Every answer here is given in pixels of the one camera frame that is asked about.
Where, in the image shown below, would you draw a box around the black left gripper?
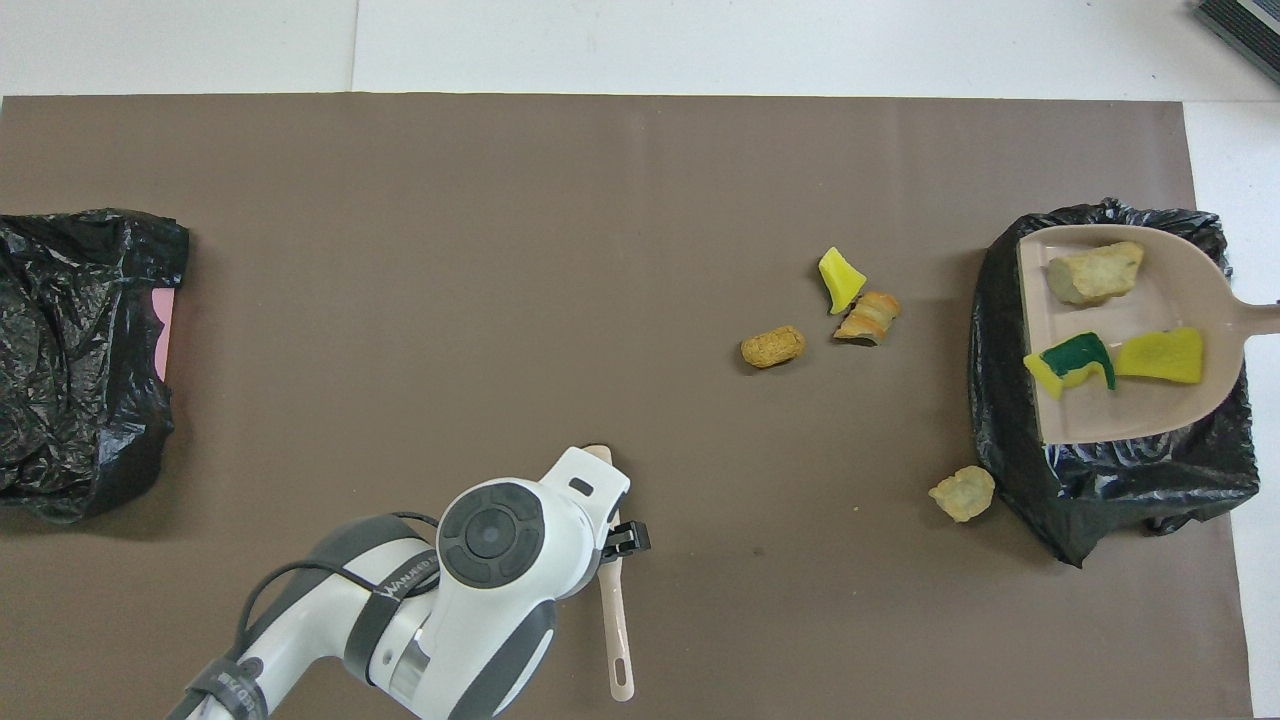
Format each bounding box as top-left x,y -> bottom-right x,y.
598,521 -> 653,563

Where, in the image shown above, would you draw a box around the beige hand brush black bristles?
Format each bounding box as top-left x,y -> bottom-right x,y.
578,443 -> 637,703

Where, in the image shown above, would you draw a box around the brown oval sponge piece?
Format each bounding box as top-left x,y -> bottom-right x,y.
740,325 -> 807,370

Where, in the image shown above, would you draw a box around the orange striped sponge piece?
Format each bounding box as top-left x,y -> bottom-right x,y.
833,291 -> 902,347

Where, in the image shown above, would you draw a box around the yellow sponge wedge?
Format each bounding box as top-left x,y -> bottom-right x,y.
818,246 -> 869,316

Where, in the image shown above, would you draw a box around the pale yellow sponge chunk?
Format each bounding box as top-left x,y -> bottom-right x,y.
928,465 -> 997,524

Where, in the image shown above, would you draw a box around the green yellow curved sponge piece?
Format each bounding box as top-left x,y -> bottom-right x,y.
1022,331 -> 1118,401

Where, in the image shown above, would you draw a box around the beige sponge chunk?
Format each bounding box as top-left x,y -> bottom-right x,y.
1046,241 -> 1146,306

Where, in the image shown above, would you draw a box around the yellow sponge piece green backing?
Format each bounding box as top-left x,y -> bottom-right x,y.
1113,326 -> 1205,386

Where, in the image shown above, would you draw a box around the beige plastic dustpan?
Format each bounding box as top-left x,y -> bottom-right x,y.
1015,224 -> 1280,447

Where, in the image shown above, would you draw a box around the black bag lined pink bin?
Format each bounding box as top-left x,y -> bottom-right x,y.
0,208 -> 191,526

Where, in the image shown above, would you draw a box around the brown paper table mat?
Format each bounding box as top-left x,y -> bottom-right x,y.
0,93 -> 1256,720

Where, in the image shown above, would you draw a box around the dark ribbed device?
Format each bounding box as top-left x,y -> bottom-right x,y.
1195,0 -> 1280,86

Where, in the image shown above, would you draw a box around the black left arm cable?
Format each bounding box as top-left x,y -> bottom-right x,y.
235,510 -> 446,661

